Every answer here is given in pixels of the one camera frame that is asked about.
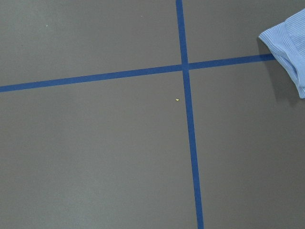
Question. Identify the light blue striped shirt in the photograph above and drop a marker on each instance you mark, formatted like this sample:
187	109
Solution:
286	42

